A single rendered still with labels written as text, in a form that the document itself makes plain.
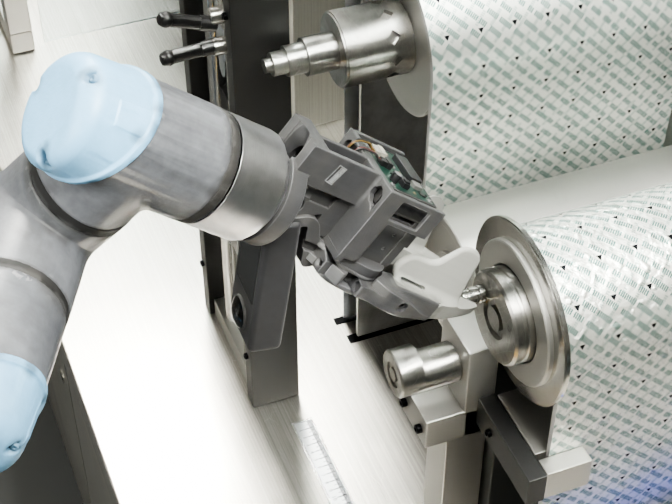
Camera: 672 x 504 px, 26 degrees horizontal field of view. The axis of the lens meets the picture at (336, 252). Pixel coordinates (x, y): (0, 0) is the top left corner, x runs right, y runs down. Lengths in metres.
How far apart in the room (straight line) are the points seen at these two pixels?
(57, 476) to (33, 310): 1.78
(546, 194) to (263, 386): 0.40
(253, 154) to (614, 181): 0.44
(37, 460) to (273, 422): 1.21
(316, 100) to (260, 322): 0.83
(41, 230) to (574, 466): 0.47
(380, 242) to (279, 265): 0.07
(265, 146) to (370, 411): 0.63
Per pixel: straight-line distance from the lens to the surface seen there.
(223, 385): 1.51
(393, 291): 0.97
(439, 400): 1.18
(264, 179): 0.89
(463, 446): 1.22
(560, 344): 1.04
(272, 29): 1.19
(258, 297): 0.97
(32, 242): 0.87
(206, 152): 0.86
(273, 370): 1.46
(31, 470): 2.63
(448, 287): 1.02
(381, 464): 1.44
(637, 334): 1.08
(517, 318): 1.06
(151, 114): 0.84
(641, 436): 1.18
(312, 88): 1.78
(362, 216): 0.94
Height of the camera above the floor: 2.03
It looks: 43 degrees down
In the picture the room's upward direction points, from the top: straight up
